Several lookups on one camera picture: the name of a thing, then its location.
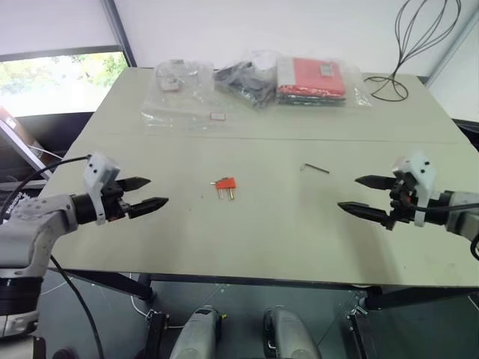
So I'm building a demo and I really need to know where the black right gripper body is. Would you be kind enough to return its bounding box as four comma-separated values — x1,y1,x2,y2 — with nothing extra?
388,174,418,226

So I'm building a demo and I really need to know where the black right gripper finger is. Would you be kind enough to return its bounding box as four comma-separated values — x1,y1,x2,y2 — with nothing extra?
354,174,396,191
337,201,394,230

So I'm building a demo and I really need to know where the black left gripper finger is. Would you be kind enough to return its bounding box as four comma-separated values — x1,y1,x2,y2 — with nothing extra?
126,196,170,220
119,177,152,194

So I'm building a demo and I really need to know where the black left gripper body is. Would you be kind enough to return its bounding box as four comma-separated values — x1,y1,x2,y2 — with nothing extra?
100,180,130,223

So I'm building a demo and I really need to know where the small metal hex key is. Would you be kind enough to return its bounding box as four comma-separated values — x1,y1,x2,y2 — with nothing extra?
299,161,331,174

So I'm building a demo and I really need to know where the flat clear plastic bag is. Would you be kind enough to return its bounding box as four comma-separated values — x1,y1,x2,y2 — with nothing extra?
141,88,245,132

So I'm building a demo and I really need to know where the crumpled clear plastic wrap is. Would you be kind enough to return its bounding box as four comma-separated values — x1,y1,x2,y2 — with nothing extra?
344,62,373,110

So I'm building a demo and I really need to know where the clear bag with small parts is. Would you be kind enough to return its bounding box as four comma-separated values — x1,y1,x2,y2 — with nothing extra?
154,58,215,93

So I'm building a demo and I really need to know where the brown cardboard box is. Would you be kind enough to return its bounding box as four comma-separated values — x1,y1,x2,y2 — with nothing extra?
0,105,52,181

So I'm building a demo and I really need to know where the red flat package stack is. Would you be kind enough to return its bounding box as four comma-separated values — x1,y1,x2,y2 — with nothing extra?
275,56,348,108

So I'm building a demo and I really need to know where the grey left robot leg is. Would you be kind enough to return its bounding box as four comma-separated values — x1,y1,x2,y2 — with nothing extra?
171,305,226,359

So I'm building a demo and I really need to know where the grey robot leg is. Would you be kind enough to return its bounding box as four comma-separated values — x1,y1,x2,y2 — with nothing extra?
171,305,226,359
263,305,320,359

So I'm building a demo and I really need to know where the grey right robot leg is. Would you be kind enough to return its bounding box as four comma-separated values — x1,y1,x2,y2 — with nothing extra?
263,305,320,359

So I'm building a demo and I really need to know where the bag of black parts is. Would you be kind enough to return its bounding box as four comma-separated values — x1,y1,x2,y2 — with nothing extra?
213,61,281,111

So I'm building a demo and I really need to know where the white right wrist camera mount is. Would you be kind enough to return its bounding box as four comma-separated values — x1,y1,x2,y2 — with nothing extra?
391,150,437,227

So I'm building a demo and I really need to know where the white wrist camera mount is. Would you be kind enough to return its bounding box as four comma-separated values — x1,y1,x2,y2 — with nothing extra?
82,151,121,226
391,150,437,227

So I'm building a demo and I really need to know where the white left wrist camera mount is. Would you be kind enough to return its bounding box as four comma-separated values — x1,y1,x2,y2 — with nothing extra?
82,151,121,226

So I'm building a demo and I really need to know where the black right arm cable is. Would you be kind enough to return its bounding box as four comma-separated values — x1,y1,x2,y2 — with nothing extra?
406,192,479,263

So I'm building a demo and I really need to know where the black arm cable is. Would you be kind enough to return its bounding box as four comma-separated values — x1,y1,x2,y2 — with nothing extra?
406,192,479,263
0,154,105,359

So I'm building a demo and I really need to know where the black metal table frame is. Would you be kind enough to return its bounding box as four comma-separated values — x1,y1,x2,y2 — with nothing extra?
55,266,479,312

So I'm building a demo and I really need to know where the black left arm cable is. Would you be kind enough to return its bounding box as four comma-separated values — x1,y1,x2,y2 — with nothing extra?
0,154,105,359

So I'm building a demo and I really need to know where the white floor cable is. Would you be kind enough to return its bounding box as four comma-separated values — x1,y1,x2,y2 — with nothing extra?
128,294,151,316

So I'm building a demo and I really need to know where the black wire stand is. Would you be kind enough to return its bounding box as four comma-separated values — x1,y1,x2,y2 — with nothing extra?
364,0,464,102

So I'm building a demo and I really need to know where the black metal support post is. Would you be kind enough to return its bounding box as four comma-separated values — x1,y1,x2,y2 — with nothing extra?
346,305,371,359
147,310,170,359

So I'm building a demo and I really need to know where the window with black frame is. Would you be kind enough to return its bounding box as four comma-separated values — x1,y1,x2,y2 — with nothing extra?
0,44,136,119

